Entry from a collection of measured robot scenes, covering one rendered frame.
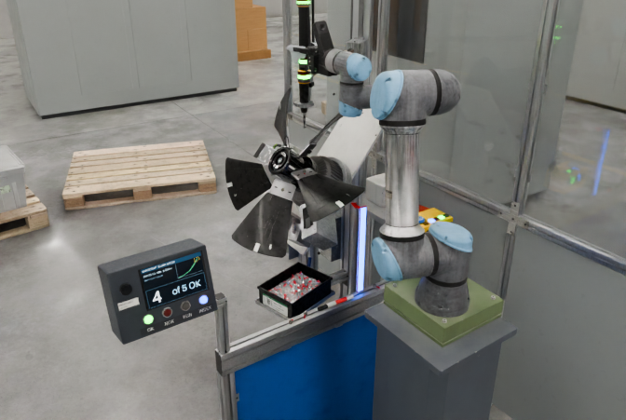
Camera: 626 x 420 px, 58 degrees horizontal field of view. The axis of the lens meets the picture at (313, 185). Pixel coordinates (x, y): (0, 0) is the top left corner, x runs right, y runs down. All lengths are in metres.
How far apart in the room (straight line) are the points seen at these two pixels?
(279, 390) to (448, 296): 0.73
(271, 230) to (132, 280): 0.77
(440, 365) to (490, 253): 1.04
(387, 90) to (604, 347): 1.38
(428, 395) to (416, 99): 0.79
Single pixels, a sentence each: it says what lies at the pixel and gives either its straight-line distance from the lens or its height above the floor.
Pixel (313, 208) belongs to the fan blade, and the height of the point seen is 1.14.
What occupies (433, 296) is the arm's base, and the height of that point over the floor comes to 1.11.
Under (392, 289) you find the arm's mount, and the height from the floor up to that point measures 1.07.
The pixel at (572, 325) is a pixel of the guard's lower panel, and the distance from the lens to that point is 2.39.
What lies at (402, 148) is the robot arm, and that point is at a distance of 1.40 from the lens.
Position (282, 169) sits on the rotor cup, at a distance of 2.11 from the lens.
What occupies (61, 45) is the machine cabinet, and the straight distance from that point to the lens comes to 7.33.
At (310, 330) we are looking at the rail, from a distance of 1.92.
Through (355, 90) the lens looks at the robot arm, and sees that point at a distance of 1.75.
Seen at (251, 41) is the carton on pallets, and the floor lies 0.30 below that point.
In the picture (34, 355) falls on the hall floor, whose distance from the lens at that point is 3.40.
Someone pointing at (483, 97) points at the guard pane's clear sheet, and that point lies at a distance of 2.36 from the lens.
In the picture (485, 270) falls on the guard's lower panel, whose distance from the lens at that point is 2.56.
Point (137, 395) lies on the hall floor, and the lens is 2.99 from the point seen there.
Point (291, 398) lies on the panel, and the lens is 2.08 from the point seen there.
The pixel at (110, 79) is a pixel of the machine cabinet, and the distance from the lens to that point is 7.49.
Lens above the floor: 2.00
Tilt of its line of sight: 24 degrees down
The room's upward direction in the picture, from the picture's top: straight up
